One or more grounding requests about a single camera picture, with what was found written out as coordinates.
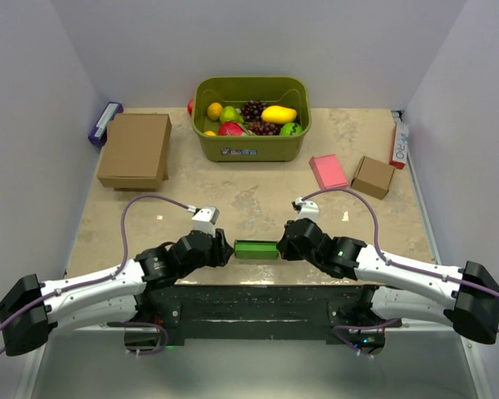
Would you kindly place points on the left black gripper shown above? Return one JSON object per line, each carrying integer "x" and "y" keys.
{"x": 221, "y": 250}

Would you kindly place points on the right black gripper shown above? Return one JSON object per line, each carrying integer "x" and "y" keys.
{"x": 284, "y": 249}

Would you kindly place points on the green paper box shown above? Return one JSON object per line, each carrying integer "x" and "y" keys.
{"x": 256, "y": 250}

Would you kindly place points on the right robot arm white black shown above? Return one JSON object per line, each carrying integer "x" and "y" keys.
{"x": 467, "y": 298}

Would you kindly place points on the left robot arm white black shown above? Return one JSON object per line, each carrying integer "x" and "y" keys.
{"x": 32, "y": 309}

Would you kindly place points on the pink box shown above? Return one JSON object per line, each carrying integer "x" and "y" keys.
{"x": 328, "y": 172}

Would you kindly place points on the small brown cardboard box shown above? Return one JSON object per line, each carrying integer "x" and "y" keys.
{"x": 372, "y": 177}

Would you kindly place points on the large brown cardboard box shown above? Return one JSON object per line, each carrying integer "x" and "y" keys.
{"x": 135, "y": 154}

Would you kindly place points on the red white box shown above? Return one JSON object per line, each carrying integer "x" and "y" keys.
{"x": 399, "y": 148}

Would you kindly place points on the purple white box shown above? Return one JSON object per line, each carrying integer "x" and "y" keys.
{"x": 97, "y": 135}

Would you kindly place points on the green round fruit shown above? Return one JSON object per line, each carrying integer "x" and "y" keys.
{"x": 291, "y": 129}

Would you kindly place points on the dark grapes lower bunch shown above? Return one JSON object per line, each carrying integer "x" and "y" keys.
{"x": 263, "y": 128}

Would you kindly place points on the dark grapes bunch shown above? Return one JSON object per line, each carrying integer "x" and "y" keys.
{"x": 252, "y": 110}
{"x": 263, "y": 128}

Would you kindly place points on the red dragon fruit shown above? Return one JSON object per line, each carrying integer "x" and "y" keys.
{"x": 232, "y": 128}

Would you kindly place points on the yellow mango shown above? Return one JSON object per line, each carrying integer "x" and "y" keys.
{"x": 278, "y": 115}

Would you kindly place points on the green pear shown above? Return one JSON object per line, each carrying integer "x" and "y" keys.
{"x": 229, "y": 113}

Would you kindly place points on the dark grapes upper bunch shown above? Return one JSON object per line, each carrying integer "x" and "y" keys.
{"x": 252, "y": 110}

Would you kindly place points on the red fruit behind bin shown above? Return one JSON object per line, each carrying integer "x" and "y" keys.
{"x": 190, "y": 107}

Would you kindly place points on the olive green plastic bin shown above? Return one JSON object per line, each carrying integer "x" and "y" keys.
{"x": 237, "y": 90}

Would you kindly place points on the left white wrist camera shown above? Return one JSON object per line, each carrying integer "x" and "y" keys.
{"x": 204, "y": 220}

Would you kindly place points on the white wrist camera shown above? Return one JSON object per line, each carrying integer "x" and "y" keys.
{"x": 204, "y": 220}
{"x": 306, "y": 209}

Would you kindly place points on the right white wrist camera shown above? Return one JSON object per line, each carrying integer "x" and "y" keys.
{"x": 306, "y": 209}

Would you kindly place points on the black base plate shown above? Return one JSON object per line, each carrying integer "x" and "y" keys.
{"x": 333, "y": 314}

